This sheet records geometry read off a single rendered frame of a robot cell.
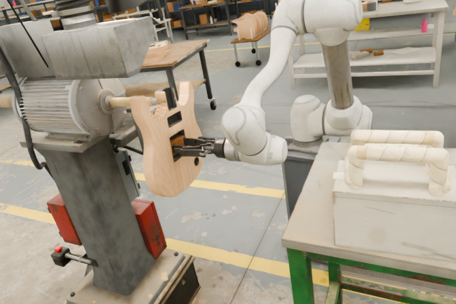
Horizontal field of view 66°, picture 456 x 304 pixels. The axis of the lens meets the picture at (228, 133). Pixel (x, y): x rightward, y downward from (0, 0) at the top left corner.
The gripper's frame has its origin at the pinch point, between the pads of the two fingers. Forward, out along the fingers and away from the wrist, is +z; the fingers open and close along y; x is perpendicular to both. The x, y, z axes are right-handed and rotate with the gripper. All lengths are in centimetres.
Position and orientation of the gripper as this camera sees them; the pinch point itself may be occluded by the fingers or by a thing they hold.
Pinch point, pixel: (180, 145)
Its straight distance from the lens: 133.6
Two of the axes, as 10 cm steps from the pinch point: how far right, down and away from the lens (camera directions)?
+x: -1.3, -9.4, -3.2
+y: 4.3, -3.4, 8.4
